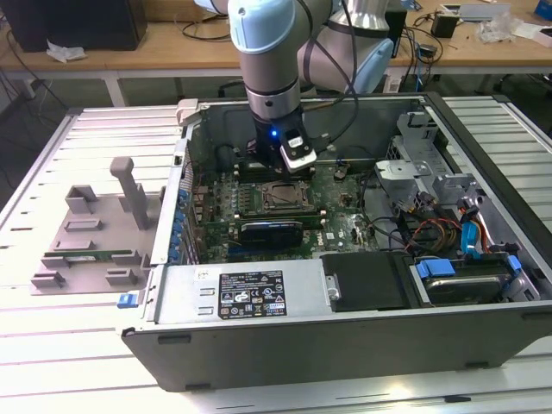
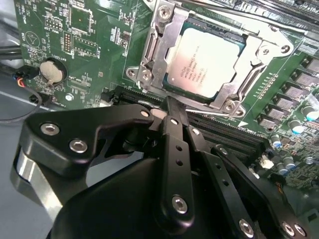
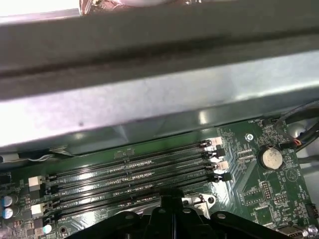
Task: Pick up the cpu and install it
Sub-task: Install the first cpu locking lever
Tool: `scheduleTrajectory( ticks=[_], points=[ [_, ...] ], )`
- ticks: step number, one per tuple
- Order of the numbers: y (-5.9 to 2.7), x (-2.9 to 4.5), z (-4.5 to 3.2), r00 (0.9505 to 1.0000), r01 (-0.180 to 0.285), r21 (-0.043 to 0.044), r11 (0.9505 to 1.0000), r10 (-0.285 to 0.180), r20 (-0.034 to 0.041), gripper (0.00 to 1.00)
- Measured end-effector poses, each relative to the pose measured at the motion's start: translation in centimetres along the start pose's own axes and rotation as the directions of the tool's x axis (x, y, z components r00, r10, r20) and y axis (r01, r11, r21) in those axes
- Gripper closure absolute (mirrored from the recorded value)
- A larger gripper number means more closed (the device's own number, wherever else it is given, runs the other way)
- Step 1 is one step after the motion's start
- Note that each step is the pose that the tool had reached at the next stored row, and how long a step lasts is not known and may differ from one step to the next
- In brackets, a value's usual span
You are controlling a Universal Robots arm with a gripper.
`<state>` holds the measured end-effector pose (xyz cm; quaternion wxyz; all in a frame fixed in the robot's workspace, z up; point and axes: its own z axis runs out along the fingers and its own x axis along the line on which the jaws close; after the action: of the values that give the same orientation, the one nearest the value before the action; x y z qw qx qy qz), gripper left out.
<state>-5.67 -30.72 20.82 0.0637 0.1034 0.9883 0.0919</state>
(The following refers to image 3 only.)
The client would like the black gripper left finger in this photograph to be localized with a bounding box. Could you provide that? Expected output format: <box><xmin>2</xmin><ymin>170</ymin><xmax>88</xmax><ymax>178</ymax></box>
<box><xmin>64</xmin><ymin>188</ymin><xmax>174</xmax><ymax>239</ymax></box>

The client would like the black round cable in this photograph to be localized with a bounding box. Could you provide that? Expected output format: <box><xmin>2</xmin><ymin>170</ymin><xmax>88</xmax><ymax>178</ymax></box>
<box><xmin>271</xmin><ymin>101</ymin><xmax>319</xmax><ymax>125</ymax></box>

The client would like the green motherboard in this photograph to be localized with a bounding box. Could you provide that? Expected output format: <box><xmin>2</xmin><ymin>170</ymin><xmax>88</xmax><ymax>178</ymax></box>
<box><xmin>0</xmin><ymin>119</ymin><xmax>319</xmax><ymax>239</ymax></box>

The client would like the silver internal usb port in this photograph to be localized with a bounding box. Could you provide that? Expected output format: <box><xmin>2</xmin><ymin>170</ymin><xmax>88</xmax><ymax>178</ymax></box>
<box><xmin>276</xmin><ymin>225</ymin><xmax>304</xmax><ymax>239</ymax></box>

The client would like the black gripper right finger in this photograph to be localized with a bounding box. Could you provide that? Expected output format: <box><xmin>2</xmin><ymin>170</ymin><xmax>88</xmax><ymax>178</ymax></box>
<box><xmin>173</xmin><ymin>188</ymin><xmax>294</xmax><ymax>239</ymax></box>

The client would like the black pc case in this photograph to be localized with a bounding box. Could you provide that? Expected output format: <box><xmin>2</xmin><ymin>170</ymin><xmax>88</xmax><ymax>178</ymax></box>
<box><xmin>0</xmin><ymin>0</ymin><xmax>319</xmax><ymax>165</ymax></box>

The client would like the black fan cable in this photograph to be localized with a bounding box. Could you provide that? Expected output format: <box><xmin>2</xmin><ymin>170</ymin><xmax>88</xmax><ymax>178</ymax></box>
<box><xmin>280</xmin><ymin>125</ymin><xmax>319</xmax><ymax>153</ymax></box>

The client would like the silver coin battery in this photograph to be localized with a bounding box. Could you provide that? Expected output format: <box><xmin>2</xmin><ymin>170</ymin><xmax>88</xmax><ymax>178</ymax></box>
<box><xmin>259</xmin><ymin>146</ymin><xmax>284</xmax><ymax>169</ymax></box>

